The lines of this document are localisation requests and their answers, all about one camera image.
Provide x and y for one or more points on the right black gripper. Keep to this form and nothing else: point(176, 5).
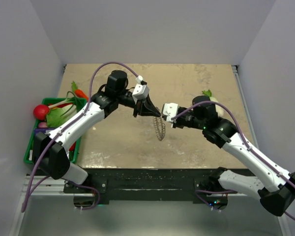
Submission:
point(177, 123)

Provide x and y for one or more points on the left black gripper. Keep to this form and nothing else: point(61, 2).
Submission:
point(141, 108)

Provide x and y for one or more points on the metal disc with keyrings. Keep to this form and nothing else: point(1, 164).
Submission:
point(159, 127)

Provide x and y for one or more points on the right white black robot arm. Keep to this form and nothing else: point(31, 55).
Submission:
point(271, 185)

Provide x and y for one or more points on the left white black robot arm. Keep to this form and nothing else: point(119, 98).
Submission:
point(50, 150)

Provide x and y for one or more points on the orange toy carrot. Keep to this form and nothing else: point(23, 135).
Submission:
point(79, 93)

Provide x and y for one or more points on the red toy pepper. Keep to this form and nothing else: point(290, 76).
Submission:
point(72, 148)

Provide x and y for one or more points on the toy bok choy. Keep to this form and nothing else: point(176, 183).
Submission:
point(61, 113)

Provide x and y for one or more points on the green plastic crate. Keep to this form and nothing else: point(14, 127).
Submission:
point(50, 102)

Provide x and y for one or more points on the pink toy onion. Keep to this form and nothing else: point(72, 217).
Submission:
point(42, 125)

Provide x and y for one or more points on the red toy radish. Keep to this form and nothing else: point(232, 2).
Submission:
point(40, 112)

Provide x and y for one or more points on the purple box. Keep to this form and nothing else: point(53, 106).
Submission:
point(45, 131)

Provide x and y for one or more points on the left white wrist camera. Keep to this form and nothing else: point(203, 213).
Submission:
point(140, 92)

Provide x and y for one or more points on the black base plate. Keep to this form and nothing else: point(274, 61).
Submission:
point(147, 185)

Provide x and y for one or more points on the aluminium rail frame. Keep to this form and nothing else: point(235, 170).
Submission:
point(51, 211)

